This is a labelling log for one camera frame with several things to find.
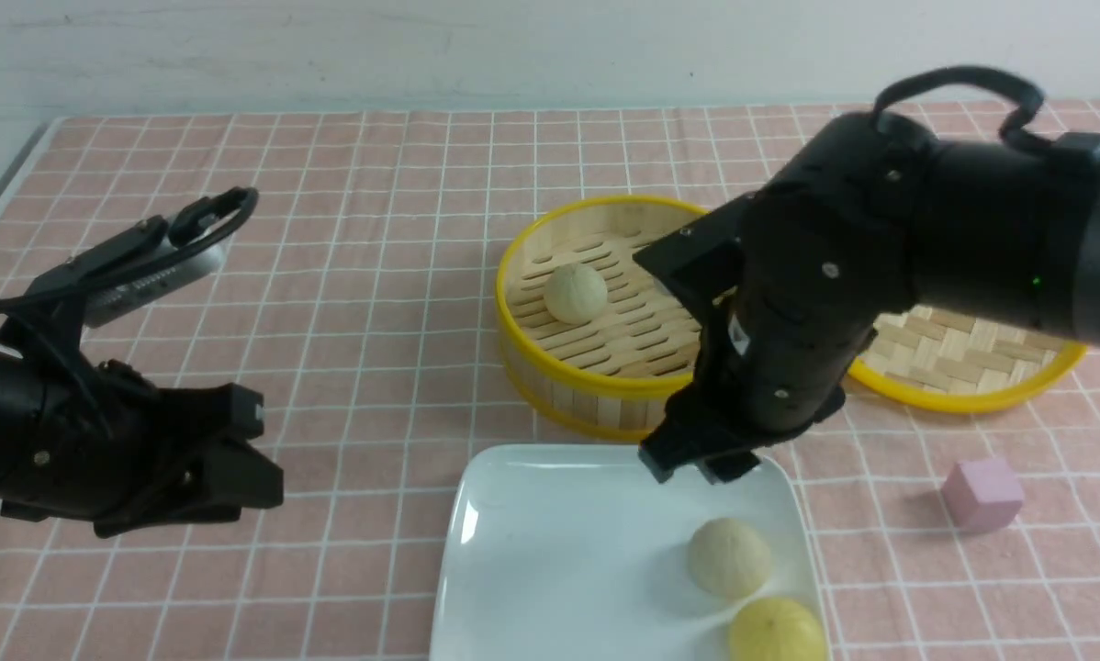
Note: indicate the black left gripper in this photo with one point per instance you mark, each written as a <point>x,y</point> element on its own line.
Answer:
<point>133,462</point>

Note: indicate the yellow rimmed woven steamer lid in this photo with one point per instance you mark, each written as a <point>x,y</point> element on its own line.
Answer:
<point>944,361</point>

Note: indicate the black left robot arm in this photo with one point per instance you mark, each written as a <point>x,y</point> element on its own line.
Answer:
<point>33,389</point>

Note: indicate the pink checkered tablecloth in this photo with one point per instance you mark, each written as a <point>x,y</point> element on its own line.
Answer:
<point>358,299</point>

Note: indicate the pink cube block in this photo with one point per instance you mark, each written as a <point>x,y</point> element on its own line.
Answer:
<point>982,495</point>

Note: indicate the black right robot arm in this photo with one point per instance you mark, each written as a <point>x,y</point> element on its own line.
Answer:
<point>874,215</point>

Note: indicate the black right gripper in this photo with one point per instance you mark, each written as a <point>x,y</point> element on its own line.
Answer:
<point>772,351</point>

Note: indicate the white square plate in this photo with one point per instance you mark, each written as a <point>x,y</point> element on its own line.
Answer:
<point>574,552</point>

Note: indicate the yellow rimmed bamboo steamer basket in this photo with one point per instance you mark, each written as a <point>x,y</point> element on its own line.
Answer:
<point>609,378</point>

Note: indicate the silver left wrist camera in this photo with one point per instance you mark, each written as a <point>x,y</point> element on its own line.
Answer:
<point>168,254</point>

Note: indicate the yellow steamed bun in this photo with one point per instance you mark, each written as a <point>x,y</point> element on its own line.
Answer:
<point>776,628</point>

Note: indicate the cream steamed bun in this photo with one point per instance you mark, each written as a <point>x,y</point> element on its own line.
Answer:
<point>729,559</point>
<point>575,294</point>

